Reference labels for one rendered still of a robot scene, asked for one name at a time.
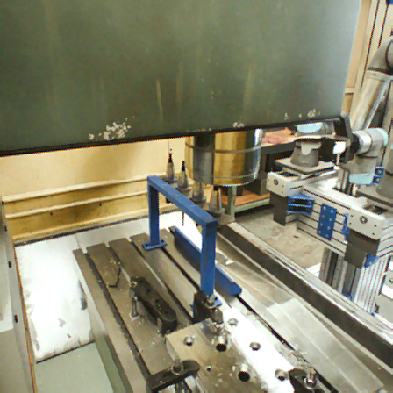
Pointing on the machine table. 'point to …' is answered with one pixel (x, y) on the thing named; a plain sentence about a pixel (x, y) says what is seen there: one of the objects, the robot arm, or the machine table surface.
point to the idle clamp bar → (166, 320)
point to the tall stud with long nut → (133, 297)
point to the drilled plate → (210, 353)
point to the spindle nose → (224, 157)
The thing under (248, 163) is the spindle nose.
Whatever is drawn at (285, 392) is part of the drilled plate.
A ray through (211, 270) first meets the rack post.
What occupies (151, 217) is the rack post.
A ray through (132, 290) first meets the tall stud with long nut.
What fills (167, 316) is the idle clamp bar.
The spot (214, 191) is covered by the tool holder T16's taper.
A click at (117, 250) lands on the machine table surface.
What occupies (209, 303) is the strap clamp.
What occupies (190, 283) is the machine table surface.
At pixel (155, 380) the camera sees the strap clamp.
